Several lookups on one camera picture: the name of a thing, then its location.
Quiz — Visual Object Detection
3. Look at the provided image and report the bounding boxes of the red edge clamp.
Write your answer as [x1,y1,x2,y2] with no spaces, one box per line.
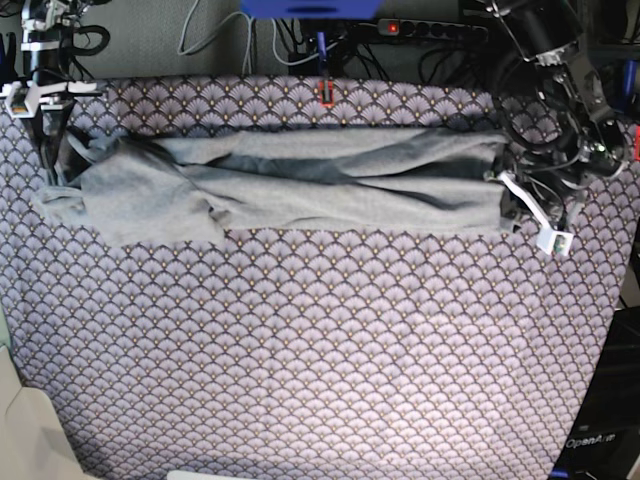
[634,125,640,162]

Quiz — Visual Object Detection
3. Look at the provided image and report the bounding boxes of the patterned purple tablecloth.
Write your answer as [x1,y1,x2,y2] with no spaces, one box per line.
[0,73,640,480]

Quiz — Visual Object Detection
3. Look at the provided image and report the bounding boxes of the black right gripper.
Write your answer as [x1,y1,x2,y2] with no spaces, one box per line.
[25,69,75,185]

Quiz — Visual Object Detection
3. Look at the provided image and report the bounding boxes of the red table clamp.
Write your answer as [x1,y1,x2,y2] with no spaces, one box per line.
[318,79,335,108]

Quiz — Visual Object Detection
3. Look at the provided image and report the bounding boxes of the light grey T-shirt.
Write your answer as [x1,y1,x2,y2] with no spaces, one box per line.
[32,128,506,247]

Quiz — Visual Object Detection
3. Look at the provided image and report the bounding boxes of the black power strip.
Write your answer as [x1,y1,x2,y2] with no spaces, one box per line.
[377,18,489,43]

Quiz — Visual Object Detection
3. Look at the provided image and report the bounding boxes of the white cable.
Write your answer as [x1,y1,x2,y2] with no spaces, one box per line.
[177,0,254,74]

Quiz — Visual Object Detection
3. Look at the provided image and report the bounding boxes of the blue right clamp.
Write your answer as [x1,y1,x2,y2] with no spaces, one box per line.
[614,60,639,117]

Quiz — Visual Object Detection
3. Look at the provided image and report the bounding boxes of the black OpenArm box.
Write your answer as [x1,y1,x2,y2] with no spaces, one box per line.
[549,307,639,479]

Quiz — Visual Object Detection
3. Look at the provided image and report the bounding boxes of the black left clamp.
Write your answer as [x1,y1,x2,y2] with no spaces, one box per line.
[0,32,29,99]

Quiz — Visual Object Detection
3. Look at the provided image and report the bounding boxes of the blue clamp handle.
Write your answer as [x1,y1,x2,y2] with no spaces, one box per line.
[316,31,327,69]

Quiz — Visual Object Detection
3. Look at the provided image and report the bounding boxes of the white camera bracket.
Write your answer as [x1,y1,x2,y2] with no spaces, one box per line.
[1,81,102,119]
[483,171,574,256]

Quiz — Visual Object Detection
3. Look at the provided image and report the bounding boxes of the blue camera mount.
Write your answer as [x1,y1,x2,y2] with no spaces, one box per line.
[241,0,381,20]

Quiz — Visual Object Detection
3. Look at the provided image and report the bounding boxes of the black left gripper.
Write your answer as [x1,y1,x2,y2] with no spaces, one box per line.
[497,150,585,231]

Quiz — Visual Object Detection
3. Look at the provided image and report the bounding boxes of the white foam board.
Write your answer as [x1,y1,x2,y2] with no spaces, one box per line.
[1,346,85,479]

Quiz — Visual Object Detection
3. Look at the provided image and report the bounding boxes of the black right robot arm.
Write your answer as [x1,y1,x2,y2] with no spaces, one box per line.
[3,0,111,185]

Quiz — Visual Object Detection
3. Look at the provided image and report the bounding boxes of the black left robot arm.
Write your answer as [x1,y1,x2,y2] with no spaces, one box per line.
[485,1,629,230]

